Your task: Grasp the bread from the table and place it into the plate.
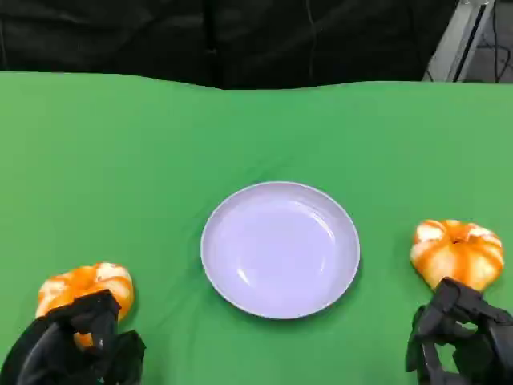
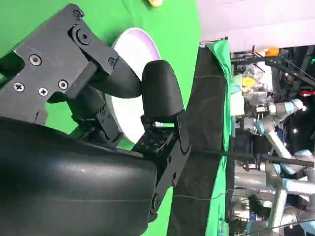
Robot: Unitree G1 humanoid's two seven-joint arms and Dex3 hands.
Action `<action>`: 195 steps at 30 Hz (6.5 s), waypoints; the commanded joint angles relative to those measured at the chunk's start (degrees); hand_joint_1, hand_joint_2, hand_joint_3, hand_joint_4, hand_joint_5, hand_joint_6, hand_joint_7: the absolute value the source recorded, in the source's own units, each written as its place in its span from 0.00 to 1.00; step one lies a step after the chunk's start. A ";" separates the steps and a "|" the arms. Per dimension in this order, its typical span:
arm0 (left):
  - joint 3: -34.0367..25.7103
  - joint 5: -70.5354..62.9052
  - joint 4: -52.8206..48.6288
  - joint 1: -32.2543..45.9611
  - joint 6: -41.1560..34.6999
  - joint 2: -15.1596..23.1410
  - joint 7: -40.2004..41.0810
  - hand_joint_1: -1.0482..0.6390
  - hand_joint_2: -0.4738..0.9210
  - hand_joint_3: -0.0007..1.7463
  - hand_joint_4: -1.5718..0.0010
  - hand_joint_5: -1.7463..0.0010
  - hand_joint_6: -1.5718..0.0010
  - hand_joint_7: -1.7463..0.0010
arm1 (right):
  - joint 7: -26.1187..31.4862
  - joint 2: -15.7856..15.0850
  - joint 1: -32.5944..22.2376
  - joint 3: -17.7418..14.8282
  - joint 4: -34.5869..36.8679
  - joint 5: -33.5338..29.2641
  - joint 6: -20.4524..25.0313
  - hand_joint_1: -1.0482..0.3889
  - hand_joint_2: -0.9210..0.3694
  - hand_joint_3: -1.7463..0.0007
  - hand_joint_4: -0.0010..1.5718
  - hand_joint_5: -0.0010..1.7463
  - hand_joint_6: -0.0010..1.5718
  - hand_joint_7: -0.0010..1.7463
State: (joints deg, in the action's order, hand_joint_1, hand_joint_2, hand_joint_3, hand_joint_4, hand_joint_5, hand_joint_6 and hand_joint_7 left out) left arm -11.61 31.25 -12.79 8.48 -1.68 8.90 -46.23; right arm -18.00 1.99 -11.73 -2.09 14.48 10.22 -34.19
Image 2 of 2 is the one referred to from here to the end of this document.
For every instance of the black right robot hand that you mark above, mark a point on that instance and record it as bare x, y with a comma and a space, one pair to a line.
73, 177

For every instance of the orange and white bread roll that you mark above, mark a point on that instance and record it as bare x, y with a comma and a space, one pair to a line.
155, 2

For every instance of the lilac plate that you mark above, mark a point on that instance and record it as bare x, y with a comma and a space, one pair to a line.
134, 49

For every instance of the black backdrop curtain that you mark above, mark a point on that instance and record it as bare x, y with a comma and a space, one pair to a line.
204, 110

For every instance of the green table cloth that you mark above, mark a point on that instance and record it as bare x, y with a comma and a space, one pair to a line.
172, 32

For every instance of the black rod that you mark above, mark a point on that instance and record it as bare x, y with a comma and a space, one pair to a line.
283, 159

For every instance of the orange box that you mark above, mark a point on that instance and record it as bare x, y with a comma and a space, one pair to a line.
272, 52

